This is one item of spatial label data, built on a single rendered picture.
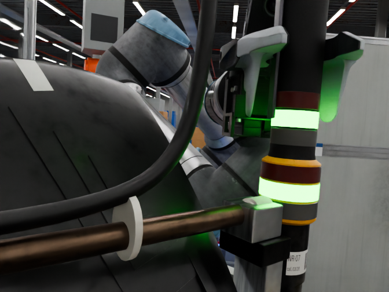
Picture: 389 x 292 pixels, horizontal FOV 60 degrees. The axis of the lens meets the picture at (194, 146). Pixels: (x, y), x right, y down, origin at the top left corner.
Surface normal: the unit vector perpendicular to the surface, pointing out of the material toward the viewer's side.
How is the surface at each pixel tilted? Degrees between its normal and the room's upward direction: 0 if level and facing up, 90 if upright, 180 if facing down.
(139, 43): 84
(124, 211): 90
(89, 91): 44
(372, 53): 91
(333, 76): 94
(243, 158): 63
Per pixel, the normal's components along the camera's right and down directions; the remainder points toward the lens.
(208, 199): -0.34, -0.36
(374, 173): 0.07, 0.08
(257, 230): 0.63, 0.10
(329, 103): -0.98, 0.02
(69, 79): 0.62, -0.64
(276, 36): -0.83, -0.02
